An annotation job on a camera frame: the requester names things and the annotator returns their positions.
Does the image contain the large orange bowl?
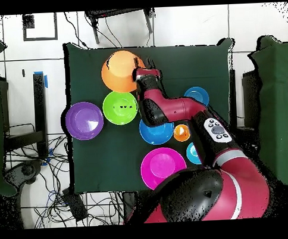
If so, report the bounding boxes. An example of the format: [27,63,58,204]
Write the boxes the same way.
[100,49,147,95]

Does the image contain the green bowl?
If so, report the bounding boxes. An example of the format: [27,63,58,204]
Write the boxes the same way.
[101,89,139,126]

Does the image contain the translucent blue bowl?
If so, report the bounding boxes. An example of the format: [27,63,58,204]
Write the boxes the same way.
[183,86,210,108]

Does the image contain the black stool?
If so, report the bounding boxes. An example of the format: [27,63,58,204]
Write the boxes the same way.
[84,8,157,46]

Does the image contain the orange cup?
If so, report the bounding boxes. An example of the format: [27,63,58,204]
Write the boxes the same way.
[172,123,192,142]

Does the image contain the purple bowl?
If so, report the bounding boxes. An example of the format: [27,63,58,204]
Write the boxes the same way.
[64,100,105,142]

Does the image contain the large pink bowl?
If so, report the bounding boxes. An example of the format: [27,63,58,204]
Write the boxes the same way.
[139,146,189,191]

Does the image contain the small ribbed cyan bowl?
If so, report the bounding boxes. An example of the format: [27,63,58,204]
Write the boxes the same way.
[186,141,202,165]

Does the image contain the blue tape strip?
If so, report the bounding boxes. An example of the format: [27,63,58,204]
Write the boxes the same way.
[33,71,49,89]

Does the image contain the dark green tablecloth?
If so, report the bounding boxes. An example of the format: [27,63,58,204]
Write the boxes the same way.
[62,35,240,197]

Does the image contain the black bench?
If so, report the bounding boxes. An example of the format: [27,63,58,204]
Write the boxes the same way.
[0,72,50,162]
[227,67,264,154]

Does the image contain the black floor box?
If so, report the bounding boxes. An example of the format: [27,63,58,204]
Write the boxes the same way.
[60,187,89,224]

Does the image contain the black square frame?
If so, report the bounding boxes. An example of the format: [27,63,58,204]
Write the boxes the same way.
[21,12,59,42]

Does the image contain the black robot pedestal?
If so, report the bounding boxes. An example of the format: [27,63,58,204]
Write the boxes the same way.
[122,191,140,220]

